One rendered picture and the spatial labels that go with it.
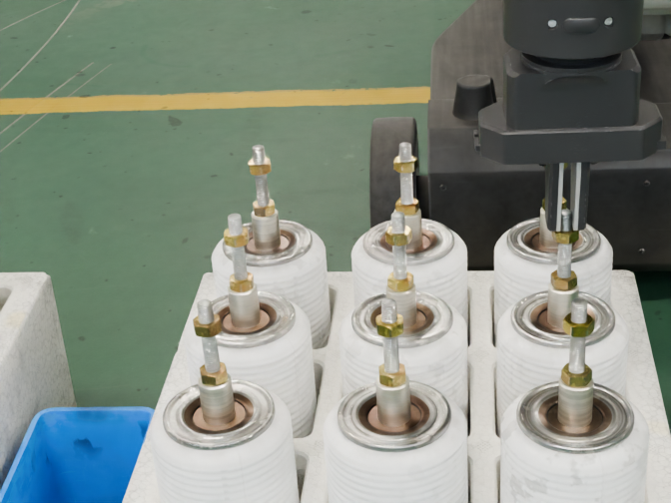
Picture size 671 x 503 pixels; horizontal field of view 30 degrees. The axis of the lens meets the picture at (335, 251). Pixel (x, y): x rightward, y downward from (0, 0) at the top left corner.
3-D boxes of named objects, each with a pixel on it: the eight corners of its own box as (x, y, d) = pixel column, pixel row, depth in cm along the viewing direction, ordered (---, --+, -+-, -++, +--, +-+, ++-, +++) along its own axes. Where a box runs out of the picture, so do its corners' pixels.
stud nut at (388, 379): (397, 367, 83) (397, 357, 82) (411, 380, 81) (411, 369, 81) (372, 378, 82) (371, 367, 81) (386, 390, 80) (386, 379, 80)
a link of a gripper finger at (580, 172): (574, 236, 87) (577, 154, 84) (568, 214, 89) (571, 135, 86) (597, 235, 87) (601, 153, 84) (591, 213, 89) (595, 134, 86)
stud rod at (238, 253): (238, 301, 94) (228, 213, 91) (251, 300, 94) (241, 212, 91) (237, 308, 93) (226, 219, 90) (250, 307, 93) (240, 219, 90)
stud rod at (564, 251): (563, 297, 92) (565, 207, 88) (572, 302, 91) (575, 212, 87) (553, 302, 91) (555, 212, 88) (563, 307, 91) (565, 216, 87)
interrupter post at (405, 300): (414, 312, 95) (413, 275, 93) (421, 329, 92) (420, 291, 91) (383, 317, 94) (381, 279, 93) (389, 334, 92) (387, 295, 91)
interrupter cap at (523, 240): (620, 249, 101) (620, 242, 101) (546, 277, 98) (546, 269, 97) (559, 214, 107) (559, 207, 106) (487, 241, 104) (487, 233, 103)
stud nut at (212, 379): (229, 384, 82) (228, 373, 82) (204, 389, 82) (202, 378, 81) (224, 368, 84) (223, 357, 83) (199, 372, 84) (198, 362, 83)
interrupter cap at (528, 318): (627, 347, 89) (627, 338, 89) (521, 356, 89) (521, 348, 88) (600, 292, 95) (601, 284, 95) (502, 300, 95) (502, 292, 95)
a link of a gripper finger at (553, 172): (556, 214, 90) (558, 135, 86) (561, 236, 87) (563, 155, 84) (533, 215, 90) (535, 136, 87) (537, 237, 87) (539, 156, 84)
